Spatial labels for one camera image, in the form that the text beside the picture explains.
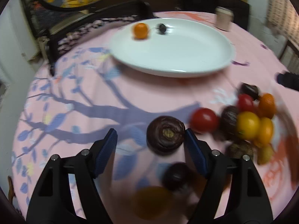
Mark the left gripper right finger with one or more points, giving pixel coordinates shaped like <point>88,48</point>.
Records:
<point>248,200</point>

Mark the dark wooden side chair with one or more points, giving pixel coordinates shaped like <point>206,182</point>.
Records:
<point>289,57</point>

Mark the white oval plate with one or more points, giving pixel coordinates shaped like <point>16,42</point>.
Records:
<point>188,49</point>

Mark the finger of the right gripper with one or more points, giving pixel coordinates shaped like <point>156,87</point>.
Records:
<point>288,80</point>

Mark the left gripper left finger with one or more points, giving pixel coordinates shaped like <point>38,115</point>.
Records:
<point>51,201</point>

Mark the small red cherry tomato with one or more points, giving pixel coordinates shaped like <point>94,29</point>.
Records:
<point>204,120</point>

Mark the oval orange kumquat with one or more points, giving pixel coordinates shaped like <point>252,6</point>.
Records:
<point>265,132</point>

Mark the large orange mandarin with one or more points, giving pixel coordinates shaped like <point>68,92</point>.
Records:
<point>267,106</point>

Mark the large dark water chestnut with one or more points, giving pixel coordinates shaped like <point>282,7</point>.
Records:
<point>237,150</point>

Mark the dark purple cherry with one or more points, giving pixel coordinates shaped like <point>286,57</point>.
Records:
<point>161,28</point>

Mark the pink deer print tablecloth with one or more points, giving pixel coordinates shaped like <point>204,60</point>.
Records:
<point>92,93</point>

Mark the black carved wooden chair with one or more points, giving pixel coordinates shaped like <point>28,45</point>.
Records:
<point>65,39</point>

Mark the dark purple plum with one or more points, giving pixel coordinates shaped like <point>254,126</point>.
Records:
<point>178,178</point>

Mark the yellow round tomato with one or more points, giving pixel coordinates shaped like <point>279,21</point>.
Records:
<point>247,125</point>

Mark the tan longan front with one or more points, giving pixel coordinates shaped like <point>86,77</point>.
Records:
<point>265,154</point>

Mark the small orange mandarin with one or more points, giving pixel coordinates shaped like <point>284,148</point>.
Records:
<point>140,30</point>

